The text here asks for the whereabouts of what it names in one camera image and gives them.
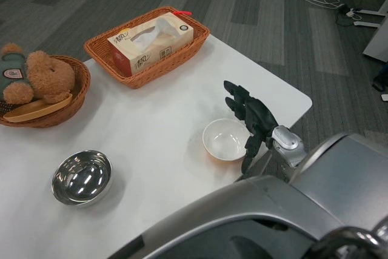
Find white plastic bowl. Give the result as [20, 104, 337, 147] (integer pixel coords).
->
[202, 118, 252, 163]

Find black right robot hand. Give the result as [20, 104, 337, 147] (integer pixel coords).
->
[223, 79, 279, 180]

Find shiny steel bowl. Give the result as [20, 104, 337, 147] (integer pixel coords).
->
[51, 149, 113, 207]

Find white desk feet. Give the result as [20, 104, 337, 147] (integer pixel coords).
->
[353, 10, 386, 28]

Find rectangular wicker basket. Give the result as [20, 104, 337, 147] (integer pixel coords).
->
[84, 6, 211, 89]

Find silver robot chest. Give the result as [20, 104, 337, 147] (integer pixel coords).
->
[141, 175, 388, 259]

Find beige tissue box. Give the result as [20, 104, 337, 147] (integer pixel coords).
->
[106, 12, 195, 76]

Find black power strip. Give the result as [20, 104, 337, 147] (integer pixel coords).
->
[336, 4, 355, 19]

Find white board panel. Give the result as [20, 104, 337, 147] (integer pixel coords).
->
[362, 16, 388, 59]

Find round wicker basket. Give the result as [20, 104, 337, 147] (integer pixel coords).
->
[0, 55, 92, 129]

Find orange plastic plate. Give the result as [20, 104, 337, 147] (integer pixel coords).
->
[2, 92, 73, 123]

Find brown teddy bear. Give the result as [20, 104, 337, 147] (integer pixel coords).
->
[0, 42, 76, 105]

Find black floor item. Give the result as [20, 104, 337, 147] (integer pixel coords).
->
[372, 70, 388, 90]

